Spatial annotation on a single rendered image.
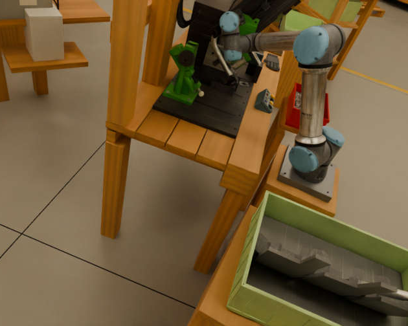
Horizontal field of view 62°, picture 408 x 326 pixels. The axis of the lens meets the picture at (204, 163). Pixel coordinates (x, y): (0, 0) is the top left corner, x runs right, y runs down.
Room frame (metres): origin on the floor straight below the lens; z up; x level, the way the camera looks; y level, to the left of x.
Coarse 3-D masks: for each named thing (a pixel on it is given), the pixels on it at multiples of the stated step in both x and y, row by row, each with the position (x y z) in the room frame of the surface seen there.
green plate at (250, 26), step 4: (244, 16) 1.75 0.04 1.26; (248, 16) 1.75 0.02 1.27; (248, 20) 1.74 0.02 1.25; (252, 20) 1.75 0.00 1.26; (256, 20) 1.75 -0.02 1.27; (244, 24) 1.74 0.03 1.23; (248, 24) 1.74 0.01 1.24; (252, 24) 1.74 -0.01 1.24; (256, 24) 1.74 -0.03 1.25; (240, 28) 1.73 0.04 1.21; (244, 28) 1.73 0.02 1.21; (248, 28) 1.73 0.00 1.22; (252, 28) 1.74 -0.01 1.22; (240, 32) 1.73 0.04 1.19; (244, 32) 1.73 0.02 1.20; (248, 32) 1.73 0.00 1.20; (252, 32) 1.73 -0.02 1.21
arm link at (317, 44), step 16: (304, 32) 1.18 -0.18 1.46; (320, 32) 1.16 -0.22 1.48; (336, 32) 1.23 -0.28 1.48; (304, 48) 1.16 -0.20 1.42; (320, 48) 1.13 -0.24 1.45; (336, 48) 1.21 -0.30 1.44; (304, 64) 1.14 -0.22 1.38; (320, 64) 1.14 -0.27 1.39; (304, 80) 1.16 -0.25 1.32; (320, 80) 1.15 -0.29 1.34; (304, 96) 1.14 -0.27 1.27; (320, 96) 1.13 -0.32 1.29; (304, 112) 1.12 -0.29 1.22; (320, 112) 1.12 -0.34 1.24; (304, 128) 1.11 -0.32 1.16; (320, 128) 1.11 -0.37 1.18; (304, 144) 1.07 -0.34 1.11; (320, 144) 1.08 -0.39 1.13; (304, 160) 1.05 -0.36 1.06; (320, 160) 1.07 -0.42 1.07
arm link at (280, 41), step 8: (336, 24) 1.30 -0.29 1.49; (272, 32) 1.46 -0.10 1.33; (280, 32) 1.43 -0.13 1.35; (288, 32) 1.41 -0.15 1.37; (296, 32) 1.38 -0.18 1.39; (344, 32) 1.27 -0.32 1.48; (256, 40) 1.46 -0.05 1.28; (264, 40) 1.43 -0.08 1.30; (272, 40) 1.41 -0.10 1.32; (280, 40) 1.39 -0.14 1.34; (288, 40) 1.38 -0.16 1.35; (344, 40) 1.25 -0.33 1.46; (256, 48) 1.45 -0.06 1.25; (264, 48) 1.43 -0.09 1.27; (272, 48) 1.41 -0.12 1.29; (280, 48) 1.39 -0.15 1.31; (288, 48) 1.38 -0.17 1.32
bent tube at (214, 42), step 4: (212, 36) 1.69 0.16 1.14; (212, 40) 1.68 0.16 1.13; (216, 40) 1.69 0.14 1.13; (212, 44) 1.68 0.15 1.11; (216, 44) 1.69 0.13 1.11; (212, 48) 1.67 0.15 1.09; (216, 48) 1.67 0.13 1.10; (216, 52) 1.67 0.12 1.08; (220, 52) 1.67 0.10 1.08; (216, 56) 1.67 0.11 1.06; (220, 56) 1.66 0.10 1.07; (220, 60) 1.66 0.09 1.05; (224, 60) 1.66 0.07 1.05; (224, 64) 1.65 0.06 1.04; (224, 68) 1.65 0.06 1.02; (228, 68) 1.65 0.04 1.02; (228, 72) 1.64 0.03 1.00
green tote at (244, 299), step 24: (288, 216) 0.91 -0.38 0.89; (312, 216) 0.90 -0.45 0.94; (336, 240) 0.89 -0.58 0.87; (360, 240) 0.88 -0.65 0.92; (384, 240) 0.88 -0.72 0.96; (240, 264) 0.67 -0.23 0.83; (384, 264) 0.87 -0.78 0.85; (240, 288) 0.53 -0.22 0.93; (240, 312) 0.51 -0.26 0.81; (264, 312) 0.51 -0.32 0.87; (288, 312) 0.51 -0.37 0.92
